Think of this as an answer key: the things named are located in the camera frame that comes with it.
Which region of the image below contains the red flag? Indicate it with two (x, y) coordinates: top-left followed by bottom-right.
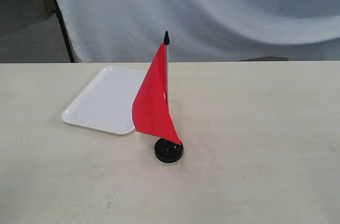
(132, 31), (181, 145)

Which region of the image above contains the black round flag base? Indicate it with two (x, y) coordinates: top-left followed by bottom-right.
(154, 138), (184, 163)

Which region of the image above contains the white plastic tray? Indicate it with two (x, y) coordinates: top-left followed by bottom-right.
(61, 66), (146, 135)

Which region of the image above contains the white cloth backdrop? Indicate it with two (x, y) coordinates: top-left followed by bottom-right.
(56, 0), (339, 62)

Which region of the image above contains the black backdrop stand pole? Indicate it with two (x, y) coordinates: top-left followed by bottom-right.
(53, 0), (75, 63)

